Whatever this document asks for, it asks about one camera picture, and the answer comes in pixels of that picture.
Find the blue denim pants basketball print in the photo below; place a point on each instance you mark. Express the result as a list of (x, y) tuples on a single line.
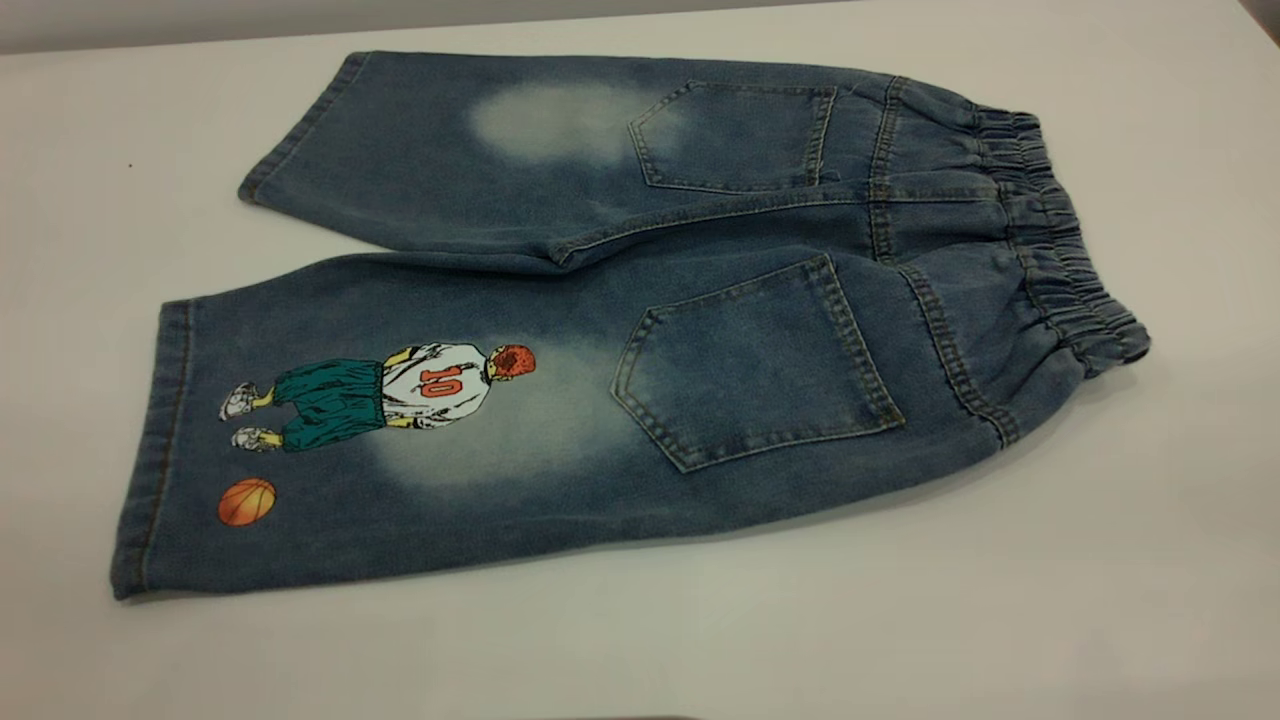
[(700, 300)]

